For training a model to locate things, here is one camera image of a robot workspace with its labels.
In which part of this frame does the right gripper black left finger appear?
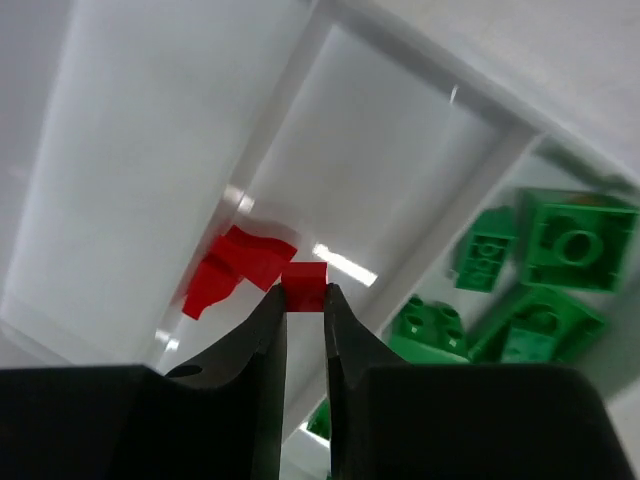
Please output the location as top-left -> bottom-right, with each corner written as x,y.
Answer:
1,286 -> 287,479

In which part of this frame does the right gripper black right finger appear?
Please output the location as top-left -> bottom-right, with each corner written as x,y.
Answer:
324,284 -> 634,479

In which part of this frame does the small red lego cube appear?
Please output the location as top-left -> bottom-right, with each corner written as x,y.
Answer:
281,262 -> 328,313

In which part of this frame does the red curved lego piece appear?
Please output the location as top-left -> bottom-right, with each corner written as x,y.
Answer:
182,225 -> 298,320

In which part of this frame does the green lego brick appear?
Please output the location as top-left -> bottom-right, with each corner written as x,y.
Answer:
454,206 -> 518,293
388,295 -> 470,364

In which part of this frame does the green lego brick in tray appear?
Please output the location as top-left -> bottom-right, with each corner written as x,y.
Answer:
388,295 -> 470,364

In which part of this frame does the green square lego upside down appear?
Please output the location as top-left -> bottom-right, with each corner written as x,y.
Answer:
517,188 -> 639,293

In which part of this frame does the white three-compartment tray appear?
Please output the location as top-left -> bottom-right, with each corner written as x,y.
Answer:
1,1 -> 639,371

